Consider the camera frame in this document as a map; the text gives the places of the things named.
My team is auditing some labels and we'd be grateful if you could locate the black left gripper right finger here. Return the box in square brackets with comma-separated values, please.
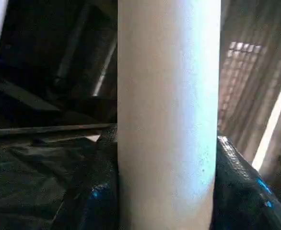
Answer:
[210, 135, 281, 230]

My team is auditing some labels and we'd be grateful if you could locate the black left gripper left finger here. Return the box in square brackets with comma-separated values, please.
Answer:
[53, 125, 120, 230]

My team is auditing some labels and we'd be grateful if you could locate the black plastic mat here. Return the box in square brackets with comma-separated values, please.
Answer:
[0, 135, 118, 230]

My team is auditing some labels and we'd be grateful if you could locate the grey curtain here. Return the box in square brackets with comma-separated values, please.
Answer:
[218, 0, 281, 193]

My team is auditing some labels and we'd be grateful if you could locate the black flat screen television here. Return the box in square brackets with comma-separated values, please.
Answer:
[0, 0, 119, 140]

